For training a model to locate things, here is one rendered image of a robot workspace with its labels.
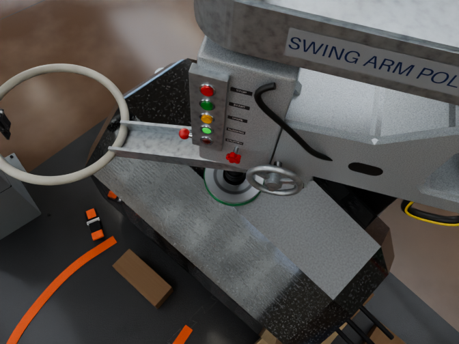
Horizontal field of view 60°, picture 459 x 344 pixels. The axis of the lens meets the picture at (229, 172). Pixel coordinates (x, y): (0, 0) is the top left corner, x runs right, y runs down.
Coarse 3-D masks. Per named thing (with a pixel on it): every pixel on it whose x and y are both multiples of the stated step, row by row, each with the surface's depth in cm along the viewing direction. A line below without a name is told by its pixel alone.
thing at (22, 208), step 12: (12, 156) 233; (0, 180) 177; (12, 180) 199; (0, 192) 183; (12, 192) 189; (24, 192) 209; (0, 204) 190; (12, 204) 196; (24, 204) 202; (0, 216) 197; (12, 216) 204; (24, 216) 210; (36, 216) 218; (0, 228) 204; (12, 228) 212
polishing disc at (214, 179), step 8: (208, 168) 142; (208, 176) 141; (216, 176) 141; (256, 176) 142; (208, 184) 139; (216, 184) 139; (224, 184) 140; (240, 184) 140; (248, 184) 140; (216, 192) 138; (224, 192) 138; (232, 192) 138; (240, 192) 139; (248, 192) 139; (256, 192) 139; (224, 200) 137; (232, 200) 137; (240, 200) 137; (248, 200) 138
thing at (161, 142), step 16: (128, 128) 142; (144, 128) 139; (160, 128) 136; (176, 128) 133; (128, 144) 139; (144, 144) 138; (160, 144) 136; (176, 144) 135; (192, 144) 133; (160, 160) 132; (176, 160) 129; (192, 160) 126; (208, 160) 123
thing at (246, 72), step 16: (208, 48) 76; (224, 48) 76; (208, 64) 76; (224, 64) 75; (240, 64) 75; (256, 64) 75; (272, 64) 75; (240, 80) 78; (256, 80) 77; (272, 80) 76; (288, 80) 75; (240, 96) 82; (272, 96) 80; (288, 96) 79; (240, 112) 87; (256, 112) 86; (240, 128) 93; (256, 128) 92; (272, 128) 90; (224, 144) 102; (256, 144) 98; (272, 144) 96; (224, 160) 110; (240, 160) 107; (256, 160) 105
